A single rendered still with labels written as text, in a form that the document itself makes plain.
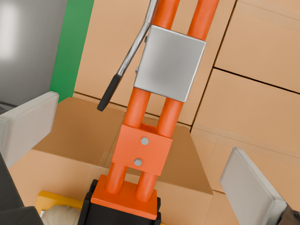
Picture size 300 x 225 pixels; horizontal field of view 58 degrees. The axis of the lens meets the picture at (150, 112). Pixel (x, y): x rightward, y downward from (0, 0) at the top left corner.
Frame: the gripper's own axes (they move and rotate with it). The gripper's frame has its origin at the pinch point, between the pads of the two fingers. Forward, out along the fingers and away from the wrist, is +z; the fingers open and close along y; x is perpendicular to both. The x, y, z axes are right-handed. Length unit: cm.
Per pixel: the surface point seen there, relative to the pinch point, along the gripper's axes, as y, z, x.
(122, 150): -1.1, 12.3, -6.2
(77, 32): -39, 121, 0
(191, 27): 2.2, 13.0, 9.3
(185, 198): 12.7, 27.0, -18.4
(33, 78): -55, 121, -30
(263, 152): 44, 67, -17
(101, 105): -4.9, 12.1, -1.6
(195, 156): 16.4, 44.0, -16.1
